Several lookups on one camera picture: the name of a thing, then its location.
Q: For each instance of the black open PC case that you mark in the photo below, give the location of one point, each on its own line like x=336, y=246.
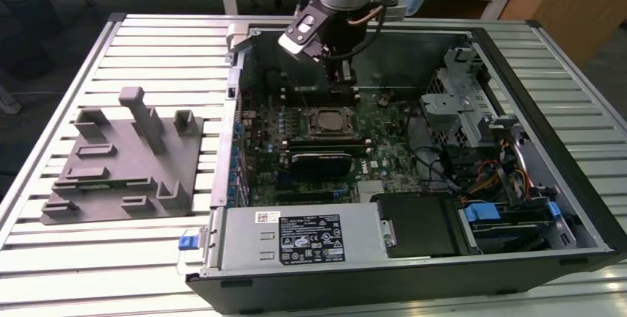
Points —
x=342, y=291

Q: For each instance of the blue case latch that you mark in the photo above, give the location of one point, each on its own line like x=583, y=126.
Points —
x=188, y=242

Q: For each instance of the silver power supply unit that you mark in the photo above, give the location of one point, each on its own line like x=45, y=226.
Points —
x=244, y=236

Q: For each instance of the black CPU socket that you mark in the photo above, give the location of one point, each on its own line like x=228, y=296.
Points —
x=310, y=128

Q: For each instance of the blue disk carrier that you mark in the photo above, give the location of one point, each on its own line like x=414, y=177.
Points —
x=481, y=214

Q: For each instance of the thin metal locking lever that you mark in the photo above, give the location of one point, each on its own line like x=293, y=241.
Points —
x=304, y=100
x=356, y=122

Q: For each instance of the black graphics card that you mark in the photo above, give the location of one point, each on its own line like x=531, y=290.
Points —
x=320, y=166

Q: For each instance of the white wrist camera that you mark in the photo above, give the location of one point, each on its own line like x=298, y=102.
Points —
x=300, y=32

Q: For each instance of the black installed RAM stick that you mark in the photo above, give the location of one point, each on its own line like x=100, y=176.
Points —
x=322, y=150
x=322, y=142
x=313, y=94

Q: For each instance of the grey parts rack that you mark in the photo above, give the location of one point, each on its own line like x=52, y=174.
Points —
x=126, y=170

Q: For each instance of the silver metal drive cage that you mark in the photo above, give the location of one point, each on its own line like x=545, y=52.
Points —
x=451, y=111

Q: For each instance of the silver square CPU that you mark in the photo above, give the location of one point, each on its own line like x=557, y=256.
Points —
x=332, y=120

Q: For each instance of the silver finned heat sink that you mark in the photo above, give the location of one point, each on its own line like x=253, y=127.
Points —
x=372, y=188

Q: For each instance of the green motherboard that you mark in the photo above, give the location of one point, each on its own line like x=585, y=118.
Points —
x=390, y=130

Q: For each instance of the wooden cabinet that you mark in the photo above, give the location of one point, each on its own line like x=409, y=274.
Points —
x=577, y=1

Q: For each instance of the green RAM stick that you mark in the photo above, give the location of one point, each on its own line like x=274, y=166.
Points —
x=114, y=184

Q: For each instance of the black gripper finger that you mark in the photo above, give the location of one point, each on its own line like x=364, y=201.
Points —
x=336, y=78

